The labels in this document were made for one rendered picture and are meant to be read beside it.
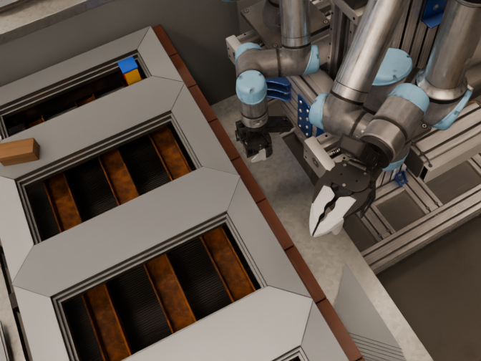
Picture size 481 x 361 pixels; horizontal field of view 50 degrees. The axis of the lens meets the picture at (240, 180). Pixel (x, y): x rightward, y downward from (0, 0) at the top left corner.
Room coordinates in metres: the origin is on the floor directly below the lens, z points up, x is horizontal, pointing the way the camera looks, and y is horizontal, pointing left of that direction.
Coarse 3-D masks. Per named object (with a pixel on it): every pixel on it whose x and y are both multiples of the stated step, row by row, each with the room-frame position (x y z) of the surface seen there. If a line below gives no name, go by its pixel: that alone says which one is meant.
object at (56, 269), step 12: (48, 240) 0.73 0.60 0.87; (60, 240) 0.72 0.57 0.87; (36, 252) 0.70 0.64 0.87; (48, 252) 0.69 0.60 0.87; (60, 252) 0.68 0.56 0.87; (48, 264) 0.65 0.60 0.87; (60, 264) 0.64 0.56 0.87; (48, 276) 0.61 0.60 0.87; (60, 276) 0.61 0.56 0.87; (72, 276) 0.60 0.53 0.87; (48, 288) 0.58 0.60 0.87; (60, 288) 0.57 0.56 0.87
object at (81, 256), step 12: (72, 228) 0.76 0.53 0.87; (84, 228) 0.75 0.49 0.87; (72, 240) 0.72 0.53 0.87; (84, 240) 0.71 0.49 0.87; (72, 252) 0.68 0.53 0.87; (84, 252) 0.67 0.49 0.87; (72, 264) 0.64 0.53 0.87; (84, 264) 0.63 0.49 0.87; (96, 264) 0.62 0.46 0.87; (84, 276) 0.59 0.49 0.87
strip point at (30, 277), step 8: (32, 248) 0.71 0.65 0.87; (32, 256) 0.69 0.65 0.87; (24, 264) 0.66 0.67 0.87; (32, 264) 0.66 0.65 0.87; (24, 272) 0.64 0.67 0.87; (32, 272) 0.63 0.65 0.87; (40, 272) 0.63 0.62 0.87; (16, 280) 0.62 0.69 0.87; (24, 280) 0.61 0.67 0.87; (32, 280) 0.61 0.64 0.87; (40, 280) 0.61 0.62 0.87; (24, 288) 0.59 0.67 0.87; (32, 288) 0.59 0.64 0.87; (40, 288) 0.58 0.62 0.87; (48, 296) 0.55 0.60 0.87
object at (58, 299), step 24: (96, 72) 1.41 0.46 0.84; (144, 72) 1.38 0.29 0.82; (24, 96) 1.33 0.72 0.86; (48, 96) 1.34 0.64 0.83; (0, 120) 1.25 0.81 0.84; (168, 120) 1.13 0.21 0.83; (96, 144) 1.06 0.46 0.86; (120, 144) 1.07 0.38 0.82; (48, 168) 1.01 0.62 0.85; (24, 192) 0.94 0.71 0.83; (216, 216) 0.71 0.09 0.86; (168, 240) 0.66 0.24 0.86; (192, 240) 0.67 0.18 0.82; (240, 240) 0.63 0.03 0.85; (120, 264) 0.62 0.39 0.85; (72, 288) 0.57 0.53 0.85; (72, 336) 0.44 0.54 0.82; (168, 336) 0.39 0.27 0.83; (72, 360) 0.37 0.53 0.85; (288, 360) 0.27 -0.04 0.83
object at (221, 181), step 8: (208, 168) 0.88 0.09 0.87; (208, 176) 0.86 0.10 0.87; (216, 176) 0.85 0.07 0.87; (224, 176) 0.85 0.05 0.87; (216, 184) 0.82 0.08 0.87; (224, 184) 0.82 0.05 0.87; (232, 184) 0.81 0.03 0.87; (224, 192) 0.79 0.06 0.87; (232, 192) 0.78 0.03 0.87; (224, 200) 0.76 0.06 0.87
